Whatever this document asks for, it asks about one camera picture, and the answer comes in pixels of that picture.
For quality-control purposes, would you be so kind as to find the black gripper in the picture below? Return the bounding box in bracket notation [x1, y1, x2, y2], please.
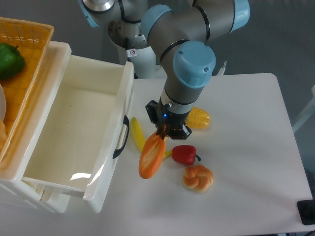
[145, 100, 192, 140]

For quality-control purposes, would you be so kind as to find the long orange bread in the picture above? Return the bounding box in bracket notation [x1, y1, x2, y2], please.
[138, 133, 166, 179]

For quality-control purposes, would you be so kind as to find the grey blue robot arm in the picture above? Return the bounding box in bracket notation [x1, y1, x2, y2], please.
[79, 0, 251, 140]

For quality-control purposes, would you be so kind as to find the knotted bread roll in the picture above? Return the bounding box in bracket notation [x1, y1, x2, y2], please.
[182, 165, 214, 194]

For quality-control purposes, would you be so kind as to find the upper white drawer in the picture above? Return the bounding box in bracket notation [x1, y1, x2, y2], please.
[33, 56, 134, 213]

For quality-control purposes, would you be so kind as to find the white drawer cabinet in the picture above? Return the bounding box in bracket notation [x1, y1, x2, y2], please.
[0, 41, 71, 213]

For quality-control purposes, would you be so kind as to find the yellow banana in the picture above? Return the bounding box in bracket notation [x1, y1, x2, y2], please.
[130, 117, 162, 160]

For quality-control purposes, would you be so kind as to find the red bell pepper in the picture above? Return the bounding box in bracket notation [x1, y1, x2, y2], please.
[172, 145, 201, 165]

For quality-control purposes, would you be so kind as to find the yellow bell pepper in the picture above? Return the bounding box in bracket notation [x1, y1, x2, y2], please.
[186, 107, 210, 129]

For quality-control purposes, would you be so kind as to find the black device at edge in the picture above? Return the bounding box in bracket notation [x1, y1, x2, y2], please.
[297, 199, 315, 225]

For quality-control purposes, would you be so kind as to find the orange woven basket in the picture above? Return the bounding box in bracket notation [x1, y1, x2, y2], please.
[0, 17, 54, 159]

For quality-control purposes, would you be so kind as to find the white plate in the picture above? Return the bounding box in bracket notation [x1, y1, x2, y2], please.
[0, 86, 6, 121]

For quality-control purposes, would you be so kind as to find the green bell pepper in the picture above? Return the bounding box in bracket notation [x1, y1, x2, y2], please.
[0, 43, 26, 80]

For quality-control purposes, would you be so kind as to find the black drawer handle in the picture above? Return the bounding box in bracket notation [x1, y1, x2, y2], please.
[113, 115, 130, 159]

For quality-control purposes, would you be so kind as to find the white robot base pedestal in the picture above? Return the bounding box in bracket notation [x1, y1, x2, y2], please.
[108, 19, 173, 79]

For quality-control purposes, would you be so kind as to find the white chair frame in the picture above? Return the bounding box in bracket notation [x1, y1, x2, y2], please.
[292, 86, 315, 133]

